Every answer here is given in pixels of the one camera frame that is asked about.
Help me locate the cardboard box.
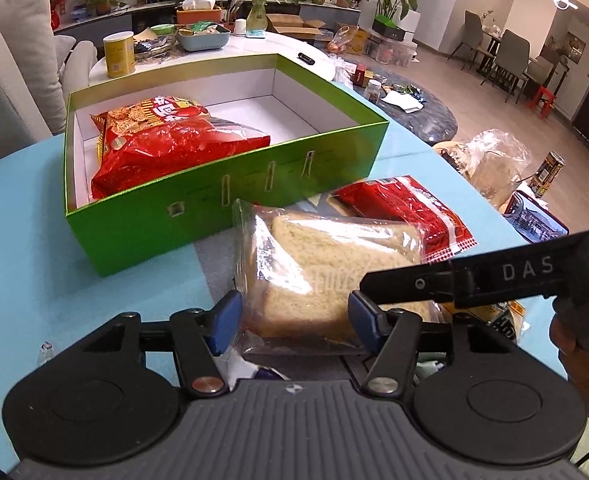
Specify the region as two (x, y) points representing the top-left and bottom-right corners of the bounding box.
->
(266, 13), (321, 40)

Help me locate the beige sofa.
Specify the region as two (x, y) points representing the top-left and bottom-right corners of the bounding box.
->
(0, 0), (97, 160)

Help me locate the dining chair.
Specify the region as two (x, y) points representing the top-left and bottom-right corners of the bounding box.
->
(481, 29), (529, 102)

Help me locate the dark marble coffee table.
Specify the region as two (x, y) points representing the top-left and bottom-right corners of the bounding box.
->
(334, 63), (458, 145)

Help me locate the small yellow snack packet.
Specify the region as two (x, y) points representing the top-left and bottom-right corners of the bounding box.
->
(449, 300), (526, 342)

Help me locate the drink can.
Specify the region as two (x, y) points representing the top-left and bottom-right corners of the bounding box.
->
(529, 151), (565, 198)

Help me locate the green gift box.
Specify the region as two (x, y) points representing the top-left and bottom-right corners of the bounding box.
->
(64, 54), (387, 275)

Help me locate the yellow cylindrical can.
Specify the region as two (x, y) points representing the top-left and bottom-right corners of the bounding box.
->
(104, 32), (135, 78)

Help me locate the large red snack bag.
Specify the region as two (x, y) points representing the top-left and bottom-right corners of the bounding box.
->
(90, 116), (270, 200)

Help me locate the small white red packet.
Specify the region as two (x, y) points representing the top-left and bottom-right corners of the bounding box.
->
(214, 347), (288, 391)

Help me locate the person right hand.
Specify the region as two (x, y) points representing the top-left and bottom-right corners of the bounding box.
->
(549, 315), (589, 416)

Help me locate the orange tissue box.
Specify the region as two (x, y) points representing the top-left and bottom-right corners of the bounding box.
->
(176, 0), (223, 25)

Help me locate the lobster cracker snack bag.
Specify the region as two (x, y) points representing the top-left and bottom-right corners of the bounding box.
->
(89, 95), (211, 172)

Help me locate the bread bag on side table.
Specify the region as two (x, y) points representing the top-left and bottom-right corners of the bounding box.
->
(433, 129), (532, 209)

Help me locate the blue grey table mat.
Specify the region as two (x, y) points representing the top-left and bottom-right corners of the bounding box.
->
(0, 136), (579, 479)

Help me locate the glass vase with plant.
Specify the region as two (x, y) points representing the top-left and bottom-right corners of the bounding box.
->
(243, 0), (286, 33)

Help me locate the sliced bread clear bag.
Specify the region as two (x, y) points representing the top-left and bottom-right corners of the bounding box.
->
(232, 200), (423, 356)

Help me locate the red noodle snack bag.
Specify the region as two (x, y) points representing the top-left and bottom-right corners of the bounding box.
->
(332, 176), (477, 262)

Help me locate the blue plastic tray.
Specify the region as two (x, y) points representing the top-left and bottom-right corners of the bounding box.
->
(175, 25), (230, 53)

